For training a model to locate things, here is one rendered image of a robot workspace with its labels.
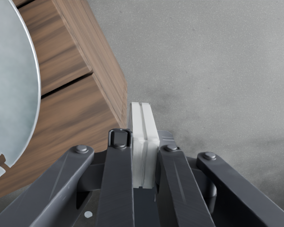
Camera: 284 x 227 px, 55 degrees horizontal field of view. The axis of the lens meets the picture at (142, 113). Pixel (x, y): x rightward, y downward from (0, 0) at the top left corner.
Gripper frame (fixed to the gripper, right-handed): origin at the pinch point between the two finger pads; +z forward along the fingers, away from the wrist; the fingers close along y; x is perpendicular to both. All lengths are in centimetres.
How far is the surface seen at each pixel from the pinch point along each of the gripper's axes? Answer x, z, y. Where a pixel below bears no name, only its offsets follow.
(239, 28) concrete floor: 8, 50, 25
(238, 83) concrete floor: -5, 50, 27
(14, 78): 0.8, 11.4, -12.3
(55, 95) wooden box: -1.7, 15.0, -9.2
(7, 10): 7.2, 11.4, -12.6
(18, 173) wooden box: -12.3, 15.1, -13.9
